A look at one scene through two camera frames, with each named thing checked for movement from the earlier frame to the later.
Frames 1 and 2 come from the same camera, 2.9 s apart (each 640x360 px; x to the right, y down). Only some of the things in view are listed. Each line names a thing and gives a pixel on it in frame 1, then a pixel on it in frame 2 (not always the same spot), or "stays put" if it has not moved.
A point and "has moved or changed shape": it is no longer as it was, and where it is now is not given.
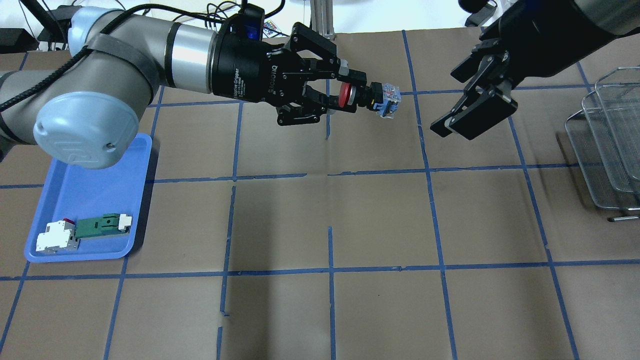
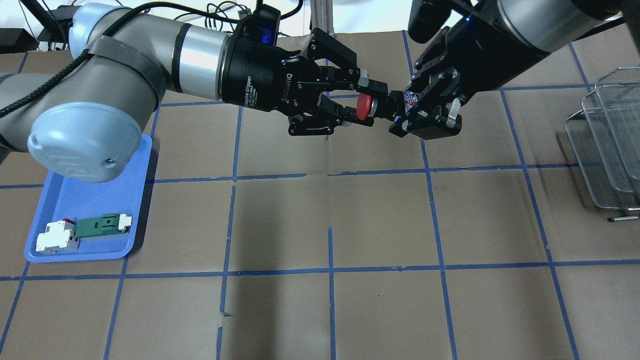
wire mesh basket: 605,135 stays put
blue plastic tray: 73,192 stays put
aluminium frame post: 321,18 stays put
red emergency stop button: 385,100 has moved or changed shape
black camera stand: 58,19 stays put
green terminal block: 107,224 stays put
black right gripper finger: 493,106 → 439,121
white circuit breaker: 59,236 stays put
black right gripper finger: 439,126 → 423,81
